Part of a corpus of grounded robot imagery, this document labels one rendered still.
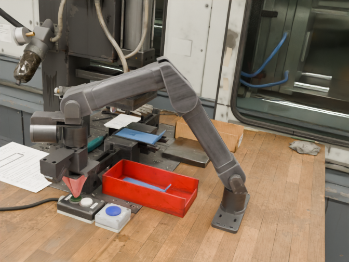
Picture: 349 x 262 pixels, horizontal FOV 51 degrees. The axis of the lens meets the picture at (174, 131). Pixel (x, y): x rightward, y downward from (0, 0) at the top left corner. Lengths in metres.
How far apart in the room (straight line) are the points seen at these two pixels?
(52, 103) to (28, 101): 1.11
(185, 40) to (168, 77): 0.97
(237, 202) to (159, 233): 0.23
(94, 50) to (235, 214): 0.64
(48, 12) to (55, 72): 0.19
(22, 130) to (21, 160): 1.27
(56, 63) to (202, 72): 0.76
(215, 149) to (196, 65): 0.90
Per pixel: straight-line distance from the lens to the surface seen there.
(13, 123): 2.59
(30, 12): 2.31
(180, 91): 0.83
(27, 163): 1.27
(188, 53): 1.79
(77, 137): 0.89
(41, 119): 0.90
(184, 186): 1.09
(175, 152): 1.30
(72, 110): 0.85
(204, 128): 0.90
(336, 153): 1.70
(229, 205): 1.02
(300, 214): 1.13
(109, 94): 0.85
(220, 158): 0.94
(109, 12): 1.14
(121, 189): 1.04
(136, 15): 1.13
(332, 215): 1.86
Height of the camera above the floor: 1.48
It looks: 22 degrees down
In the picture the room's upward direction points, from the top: 6 degrees clockwise
